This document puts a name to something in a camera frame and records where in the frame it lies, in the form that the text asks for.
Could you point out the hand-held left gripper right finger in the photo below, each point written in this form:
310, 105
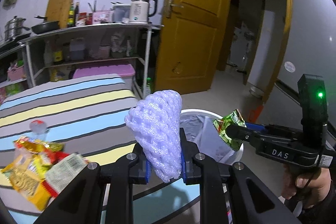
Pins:
184, 169

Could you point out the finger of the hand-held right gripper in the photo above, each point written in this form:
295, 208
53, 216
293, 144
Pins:
256, 126
241, 133

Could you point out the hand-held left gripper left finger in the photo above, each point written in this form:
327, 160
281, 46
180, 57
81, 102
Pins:
147, 172

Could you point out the white trash bin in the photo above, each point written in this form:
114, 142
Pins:
237, 153

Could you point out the grey trash bag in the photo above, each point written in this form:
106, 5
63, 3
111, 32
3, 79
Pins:
194, 132

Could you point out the white foam fruit net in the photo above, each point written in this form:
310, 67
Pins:
157, 129

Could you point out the yellow snack packet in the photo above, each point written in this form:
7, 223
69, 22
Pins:
23, 182

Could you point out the person's right hand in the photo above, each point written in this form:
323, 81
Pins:
320, 187

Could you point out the orange plastic object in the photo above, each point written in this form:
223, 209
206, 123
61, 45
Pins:
256, 113

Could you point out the metal bowl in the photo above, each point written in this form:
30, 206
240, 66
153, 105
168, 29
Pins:
256, 92

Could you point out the pale green snack packet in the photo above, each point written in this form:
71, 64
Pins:
65, 169

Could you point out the pale boxy appliance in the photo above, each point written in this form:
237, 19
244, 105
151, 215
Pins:
240, 45

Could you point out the green bottle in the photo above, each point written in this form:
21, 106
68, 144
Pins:
148, 87

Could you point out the striped tablecloth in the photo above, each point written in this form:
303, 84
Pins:
78, 113

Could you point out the yellow wooden door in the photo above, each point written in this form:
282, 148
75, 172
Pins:
191, 43

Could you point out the purple lidded storage box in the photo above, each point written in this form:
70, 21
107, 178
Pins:
105, 71

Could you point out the clear plastic cup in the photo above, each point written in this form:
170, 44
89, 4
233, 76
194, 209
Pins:
38, 128

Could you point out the pink cup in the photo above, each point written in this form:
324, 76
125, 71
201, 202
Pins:
104, 52

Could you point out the yellow oil bottle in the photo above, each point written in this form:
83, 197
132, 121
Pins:
54, 75

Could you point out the dark plastic jug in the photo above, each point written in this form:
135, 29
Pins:
76, 50

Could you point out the yellow label bottle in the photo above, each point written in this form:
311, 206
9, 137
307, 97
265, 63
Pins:
58, 56

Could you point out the clear bottle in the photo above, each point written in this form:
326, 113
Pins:
48, 56

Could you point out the metal kitchen rack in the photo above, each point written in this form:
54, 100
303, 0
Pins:
92, 27

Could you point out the green bag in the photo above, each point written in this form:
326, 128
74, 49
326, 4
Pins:
13, 88

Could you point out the white electric kettle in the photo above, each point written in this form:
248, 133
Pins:
137, 11

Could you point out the clear plastic container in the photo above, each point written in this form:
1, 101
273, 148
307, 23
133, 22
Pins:
120, 14

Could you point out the pink box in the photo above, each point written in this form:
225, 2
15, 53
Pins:
101, 17

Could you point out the pink basket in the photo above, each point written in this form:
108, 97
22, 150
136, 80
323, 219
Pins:
17, 74

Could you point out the white shelf unit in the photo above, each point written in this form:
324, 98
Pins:
10, 83

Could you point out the red jar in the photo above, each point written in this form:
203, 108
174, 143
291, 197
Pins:
81, 19

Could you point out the chopsticks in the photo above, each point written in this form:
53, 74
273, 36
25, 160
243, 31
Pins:
92, 6

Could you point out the black wok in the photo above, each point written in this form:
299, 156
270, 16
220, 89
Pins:
46, 26

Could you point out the wooden cutting board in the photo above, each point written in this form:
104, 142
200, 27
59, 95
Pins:
59, 6

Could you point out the black induction cooker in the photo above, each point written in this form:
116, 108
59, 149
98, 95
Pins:
10, 42

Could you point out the steel steamer pot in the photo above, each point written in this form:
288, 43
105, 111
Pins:
14, 28

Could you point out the round wall sticker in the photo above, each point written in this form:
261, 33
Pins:
289, 66

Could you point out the yellow door frame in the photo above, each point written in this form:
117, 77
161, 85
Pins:
284, 29

